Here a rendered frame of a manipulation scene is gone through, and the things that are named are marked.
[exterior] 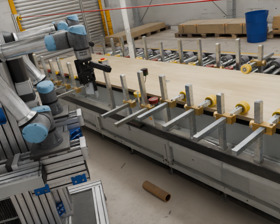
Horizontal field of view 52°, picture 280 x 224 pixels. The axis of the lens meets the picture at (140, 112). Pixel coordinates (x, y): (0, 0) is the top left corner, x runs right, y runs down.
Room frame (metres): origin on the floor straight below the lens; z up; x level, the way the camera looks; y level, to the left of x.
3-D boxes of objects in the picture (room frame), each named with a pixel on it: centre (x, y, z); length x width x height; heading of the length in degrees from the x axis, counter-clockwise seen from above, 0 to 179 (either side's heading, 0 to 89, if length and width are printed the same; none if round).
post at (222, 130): (1.63, -0.51, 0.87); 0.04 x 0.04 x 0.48; 37
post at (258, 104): (1.43, -0.66, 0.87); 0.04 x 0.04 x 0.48; 37
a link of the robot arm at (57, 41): (1.40, 0.32, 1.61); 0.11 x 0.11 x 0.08; 3
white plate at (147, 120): (2.24, -0.02, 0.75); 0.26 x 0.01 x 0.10; 37
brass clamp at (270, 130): (1.41, -0.67, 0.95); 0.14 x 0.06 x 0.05; 37
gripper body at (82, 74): (1.39, 0.23, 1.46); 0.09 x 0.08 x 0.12; 100
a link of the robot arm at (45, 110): (1.50, 0.55, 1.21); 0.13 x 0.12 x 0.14; 3
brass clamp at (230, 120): (1.61, -0.52, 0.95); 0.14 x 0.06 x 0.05; 37
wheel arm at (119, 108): (2.34, 0.15, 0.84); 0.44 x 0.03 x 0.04; 127
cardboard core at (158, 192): (2.13, -0.02, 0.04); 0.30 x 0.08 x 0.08; 37
